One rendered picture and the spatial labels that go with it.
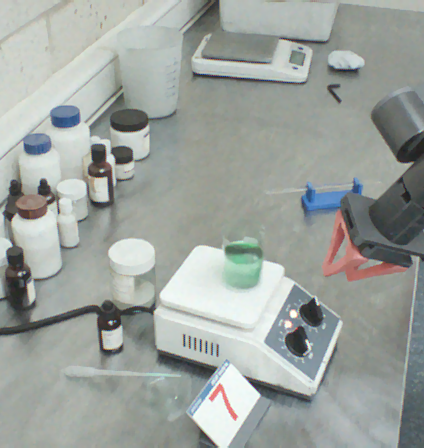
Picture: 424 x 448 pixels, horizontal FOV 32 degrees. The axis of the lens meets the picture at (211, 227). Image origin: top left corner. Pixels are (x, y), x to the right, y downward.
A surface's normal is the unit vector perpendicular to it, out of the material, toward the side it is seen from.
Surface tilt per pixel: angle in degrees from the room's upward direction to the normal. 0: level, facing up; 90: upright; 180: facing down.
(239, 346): 90
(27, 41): 90
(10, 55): 90
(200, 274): 0
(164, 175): 0
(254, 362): 90
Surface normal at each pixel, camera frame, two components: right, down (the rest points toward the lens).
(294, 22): -0.23, 0.59
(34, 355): 0.02, -0.83
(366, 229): 0.48, -0.59
